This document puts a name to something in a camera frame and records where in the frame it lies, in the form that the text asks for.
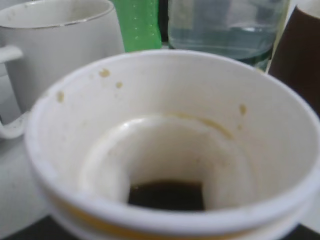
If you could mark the white mug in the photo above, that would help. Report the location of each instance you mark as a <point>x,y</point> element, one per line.
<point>42,41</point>

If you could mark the yellow paper cup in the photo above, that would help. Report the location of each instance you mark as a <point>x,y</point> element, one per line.
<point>174,145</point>

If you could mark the red mug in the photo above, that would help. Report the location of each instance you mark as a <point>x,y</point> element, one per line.
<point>296,61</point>

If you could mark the clear water bottle green label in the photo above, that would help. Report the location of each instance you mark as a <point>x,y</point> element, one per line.
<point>243,30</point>

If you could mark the green soda bottle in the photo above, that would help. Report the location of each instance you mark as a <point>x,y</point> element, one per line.
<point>138,20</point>

